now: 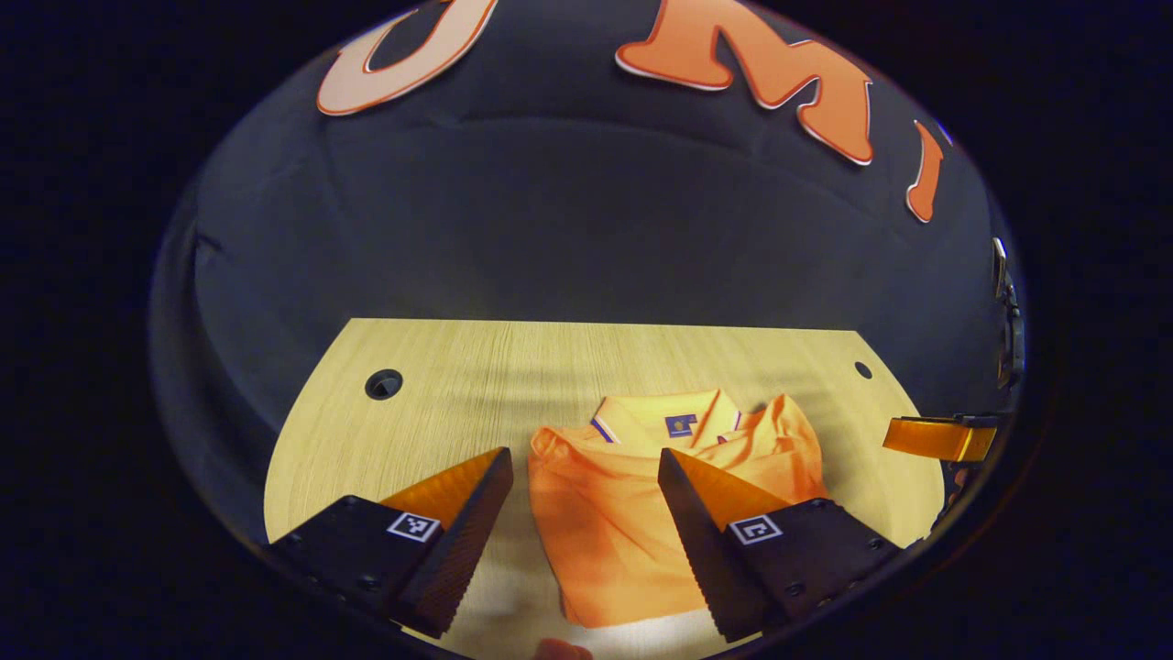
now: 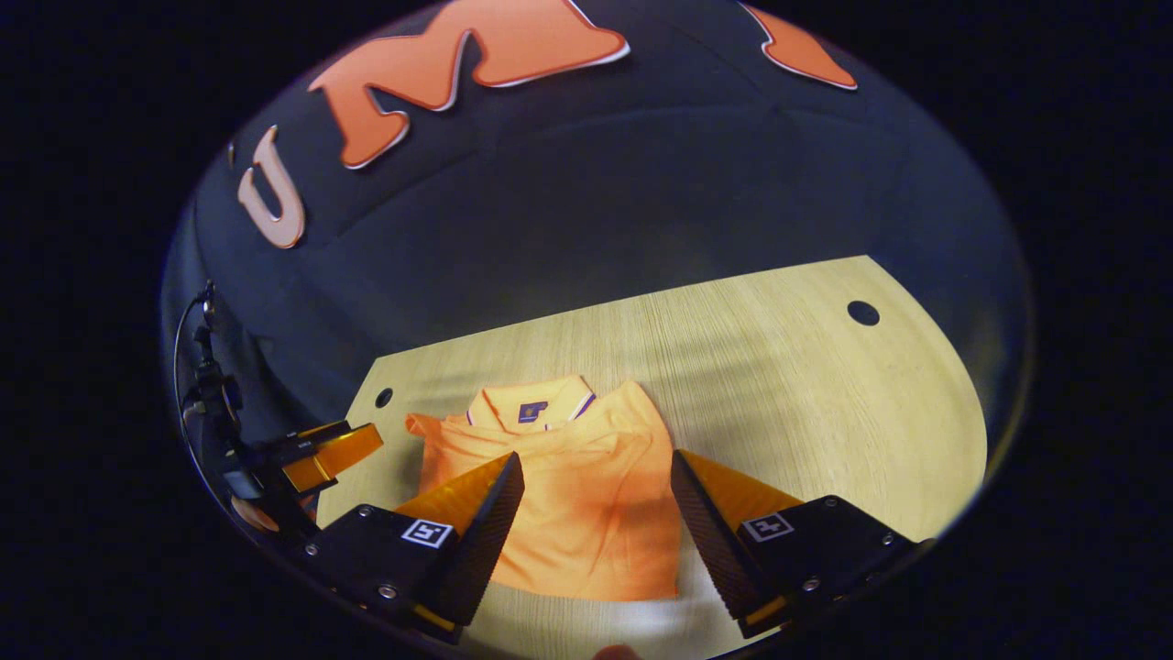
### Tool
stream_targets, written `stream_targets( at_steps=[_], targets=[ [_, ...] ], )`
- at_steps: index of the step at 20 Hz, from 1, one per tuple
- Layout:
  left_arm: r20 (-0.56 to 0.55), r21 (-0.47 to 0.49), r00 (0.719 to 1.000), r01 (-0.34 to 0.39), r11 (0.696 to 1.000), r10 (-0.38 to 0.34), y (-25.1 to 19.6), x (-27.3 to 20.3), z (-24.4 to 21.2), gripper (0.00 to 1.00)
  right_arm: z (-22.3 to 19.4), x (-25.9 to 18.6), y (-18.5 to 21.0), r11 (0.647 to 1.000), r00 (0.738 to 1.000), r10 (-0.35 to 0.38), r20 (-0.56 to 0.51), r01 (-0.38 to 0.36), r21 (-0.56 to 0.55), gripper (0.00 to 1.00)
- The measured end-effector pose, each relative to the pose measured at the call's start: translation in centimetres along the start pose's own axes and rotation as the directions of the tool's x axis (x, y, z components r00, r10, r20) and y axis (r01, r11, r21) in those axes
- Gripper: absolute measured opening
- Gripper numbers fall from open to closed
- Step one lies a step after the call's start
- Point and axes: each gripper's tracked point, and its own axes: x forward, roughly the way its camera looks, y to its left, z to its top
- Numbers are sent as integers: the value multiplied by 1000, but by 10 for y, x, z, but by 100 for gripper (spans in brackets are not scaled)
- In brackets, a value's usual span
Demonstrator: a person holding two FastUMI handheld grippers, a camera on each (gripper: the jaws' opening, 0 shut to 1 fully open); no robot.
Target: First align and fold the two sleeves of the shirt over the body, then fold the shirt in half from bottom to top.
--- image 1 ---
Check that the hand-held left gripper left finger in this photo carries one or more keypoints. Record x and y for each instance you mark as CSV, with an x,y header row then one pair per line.
x,y
476,527

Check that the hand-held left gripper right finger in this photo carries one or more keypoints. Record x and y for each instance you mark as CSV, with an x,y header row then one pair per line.
x,y
692,532

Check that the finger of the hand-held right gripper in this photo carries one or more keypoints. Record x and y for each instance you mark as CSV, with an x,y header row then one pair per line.
x,y
935,438

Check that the orange T-shirt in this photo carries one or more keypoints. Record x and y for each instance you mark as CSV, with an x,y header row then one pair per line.
x,y
605,522

